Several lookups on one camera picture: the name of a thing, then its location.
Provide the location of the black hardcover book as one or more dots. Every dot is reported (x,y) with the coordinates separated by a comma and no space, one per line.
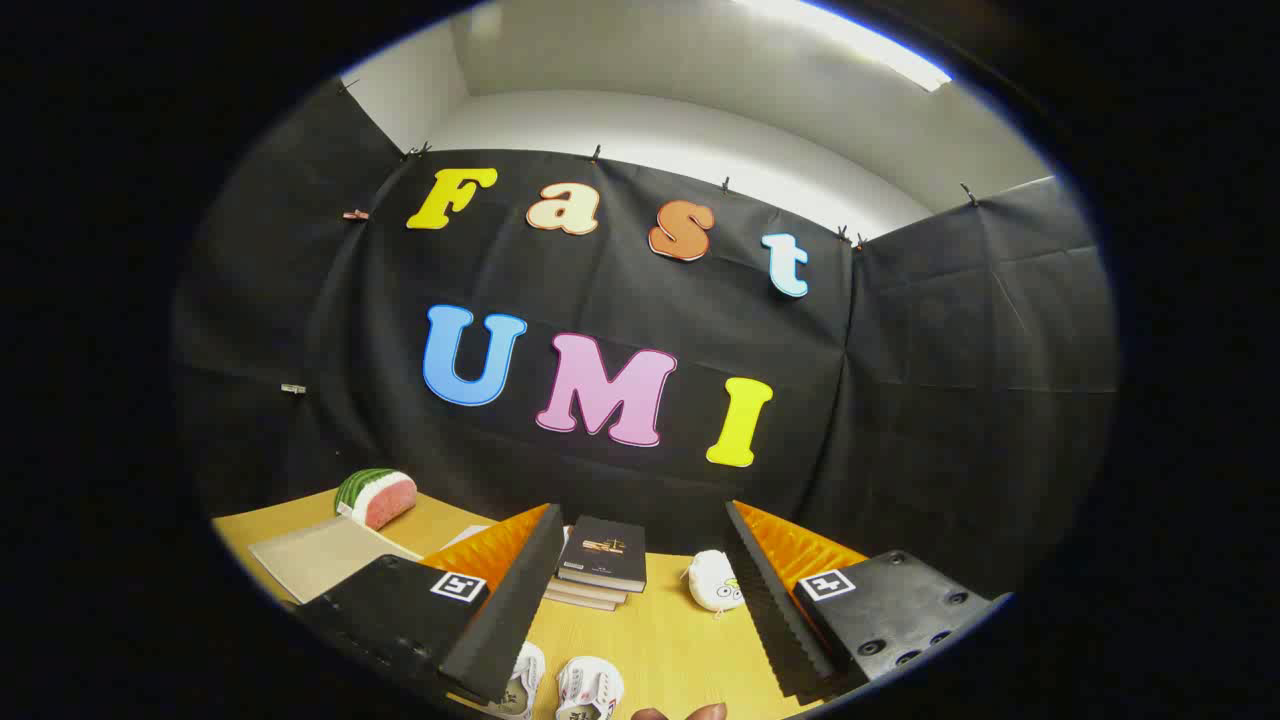
(605,555)

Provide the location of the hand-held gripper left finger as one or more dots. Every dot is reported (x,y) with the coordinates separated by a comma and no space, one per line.
(510,620)

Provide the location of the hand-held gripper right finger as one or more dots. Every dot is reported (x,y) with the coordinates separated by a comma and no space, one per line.
(775,610)

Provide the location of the white plush toy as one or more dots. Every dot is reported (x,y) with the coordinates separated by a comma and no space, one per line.
(712,580)

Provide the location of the tan book with pale pages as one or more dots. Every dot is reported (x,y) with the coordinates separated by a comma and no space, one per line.
(575,602)
(590,592)

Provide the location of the watermelon slice plush toy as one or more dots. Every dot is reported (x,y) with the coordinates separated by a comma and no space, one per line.
(385,498)

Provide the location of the cream fabric storage box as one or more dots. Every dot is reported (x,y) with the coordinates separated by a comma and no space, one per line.
(320,560)

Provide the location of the white canvas shoe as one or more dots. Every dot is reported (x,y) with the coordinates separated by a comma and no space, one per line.
(525,675)
(590,685)

